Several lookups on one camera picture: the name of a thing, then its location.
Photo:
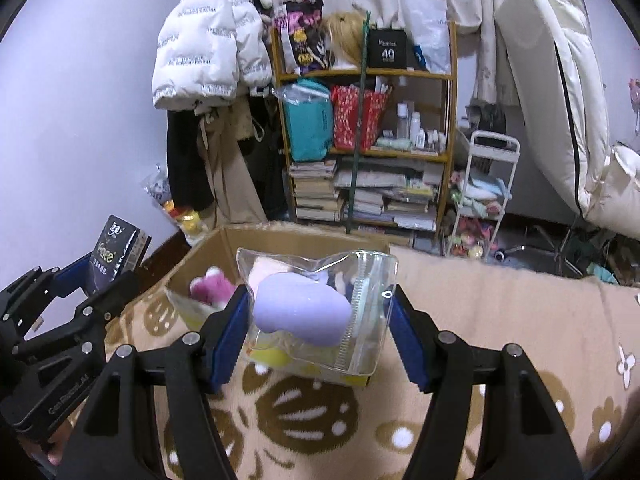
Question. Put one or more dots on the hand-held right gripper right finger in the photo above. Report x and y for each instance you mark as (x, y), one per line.
(405, 345)

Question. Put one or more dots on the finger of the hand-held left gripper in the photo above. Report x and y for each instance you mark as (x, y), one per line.
(112, 297)
(75, 272)

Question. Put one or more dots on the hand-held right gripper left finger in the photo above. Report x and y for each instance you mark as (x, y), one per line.
(232, 340)

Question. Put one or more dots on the black tissue pack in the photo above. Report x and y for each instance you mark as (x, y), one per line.
(115, 250)

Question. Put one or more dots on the pink plush toy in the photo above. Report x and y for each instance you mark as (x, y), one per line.
(210, 287)

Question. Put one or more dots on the clear pouch with purple sponge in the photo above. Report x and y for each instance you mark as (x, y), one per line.
(300, 310)

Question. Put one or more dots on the brown cardboard box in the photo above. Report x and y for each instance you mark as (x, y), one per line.
(210, 250)

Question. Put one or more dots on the person's left hand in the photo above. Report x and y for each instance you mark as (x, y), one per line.
(60, 445)

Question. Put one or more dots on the beige printed blanket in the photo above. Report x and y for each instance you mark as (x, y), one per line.
(500, 310)

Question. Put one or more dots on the yellow red plush toy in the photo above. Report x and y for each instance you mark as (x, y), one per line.
(192, 220)

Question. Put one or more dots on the flat cardboard package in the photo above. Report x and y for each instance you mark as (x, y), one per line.
(385, 234)

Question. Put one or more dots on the plastic bag of toys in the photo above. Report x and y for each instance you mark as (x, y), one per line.
(160, 190)

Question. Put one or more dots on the pile of small plush toys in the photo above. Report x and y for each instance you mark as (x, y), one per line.
(470, 240)

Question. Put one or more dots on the pile of magazines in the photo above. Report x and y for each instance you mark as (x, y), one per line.
(400, 195)

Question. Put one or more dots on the black hanging garment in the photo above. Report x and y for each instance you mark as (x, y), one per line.
(187, 160)

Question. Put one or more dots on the beige trousers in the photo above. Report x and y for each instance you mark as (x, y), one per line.
(225, 175)

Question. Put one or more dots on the stack of books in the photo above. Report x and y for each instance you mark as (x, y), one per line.
(315, 190)

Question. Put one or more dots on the pile of folded cloths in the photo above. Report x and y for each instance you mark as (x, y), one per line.
(480, 190)

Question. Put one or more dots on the dark hanging coat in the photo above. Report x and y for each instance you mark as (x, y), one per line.
(267, 170)

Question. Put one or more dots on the office chair base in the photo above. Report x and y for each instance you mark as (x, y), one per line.
(560, 252)

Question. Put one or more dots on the green pole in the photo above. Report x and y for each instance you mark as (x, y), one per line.
(357, 160)

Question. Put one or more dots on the pale green pouch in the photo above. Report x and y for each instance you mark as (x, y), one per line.
(395, 142)

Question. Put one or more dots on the white trolley cart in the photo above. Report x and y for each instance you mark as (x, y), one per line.
(492, 147)

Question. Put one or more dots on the row of cosmetic bottles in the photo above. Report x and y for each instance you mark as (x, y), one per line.
(415, 127)

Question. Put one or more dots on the teal bag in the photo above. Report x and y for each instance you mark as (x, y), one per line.
(310, 125)

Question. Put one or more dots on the red gift bag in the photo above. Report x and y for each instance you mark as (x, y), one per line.
(355, 120)

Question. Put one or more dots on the dark cloth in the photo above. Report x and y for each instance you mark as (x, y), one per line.
(487, 117)

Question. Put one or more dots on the white puffer jacket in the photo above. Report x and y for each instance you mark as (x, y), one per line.
(195, 45)

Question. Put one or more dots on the wooden bookshelf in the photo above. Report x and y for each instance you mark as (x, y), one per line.
(410, 74)

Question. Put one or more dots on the black box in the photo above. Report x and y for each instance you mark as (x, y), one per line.
(390, 50)

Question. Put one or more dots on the patterned tote bag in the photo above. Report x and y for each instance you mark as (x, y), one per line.
(300, 35)

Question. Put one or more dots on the blonde wig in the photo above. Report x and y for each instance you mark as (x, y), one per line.
(345, 35)

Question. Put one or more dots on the white folded mattress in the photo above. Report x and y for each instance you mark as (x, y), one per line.
(545, 60)

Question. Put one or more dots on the white plastic bag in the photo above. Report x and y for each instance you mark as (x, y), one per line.
(427, 25)

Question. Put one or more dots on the dark wooden bed frame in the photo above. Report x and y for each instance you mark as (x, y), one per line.
(165, 255)

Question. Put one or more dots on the pink wall hanging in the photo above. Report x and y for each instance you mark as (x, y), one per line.
(635, 100)

